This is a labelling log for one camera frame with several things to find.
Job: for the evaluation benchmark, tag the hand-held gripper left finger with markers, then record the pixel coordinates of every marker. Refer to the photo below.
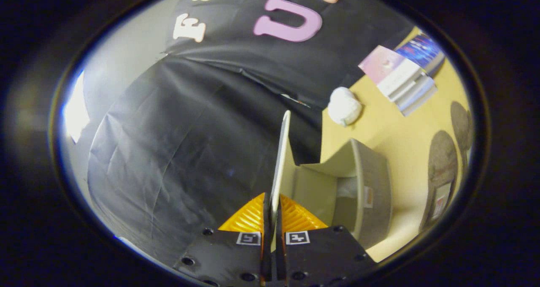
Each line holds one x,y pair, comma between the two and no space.
228,257

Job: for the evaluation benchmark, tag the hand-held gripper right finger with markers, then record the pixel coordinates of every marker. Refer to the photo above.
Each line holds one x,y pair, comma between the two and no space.
320,257

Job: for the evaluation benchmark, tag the grey fabric storage box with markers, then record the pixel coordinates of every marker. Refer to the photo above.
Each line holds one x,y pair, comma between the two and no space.
363,181

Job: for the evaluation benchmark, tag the brown fuzzy shoe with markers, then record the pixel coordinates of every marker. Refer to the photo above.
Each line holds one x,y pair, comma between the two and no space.
460,122
442,160

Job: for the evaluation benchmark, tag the black backdrop cloth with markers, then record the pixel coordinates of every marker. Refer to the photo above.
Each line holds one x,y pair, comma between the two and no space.
185,143

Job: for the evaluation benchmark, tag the white plush toy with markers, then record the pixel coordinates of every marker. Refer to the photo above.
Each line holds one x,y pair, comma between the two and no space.
344,106

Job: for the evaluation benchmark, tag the pale blue book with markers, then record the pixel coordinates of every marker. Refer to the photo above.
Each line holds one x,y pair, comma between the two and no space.
419,101
411,92

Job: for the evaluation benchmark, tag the pink and white book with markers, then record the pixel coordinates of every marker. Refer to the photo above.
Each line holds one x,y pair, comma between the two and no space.
386,67

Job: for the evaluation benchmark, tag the dark blue book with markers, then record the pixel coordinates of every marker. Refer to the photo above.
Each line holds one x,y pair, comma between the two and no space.
422,50

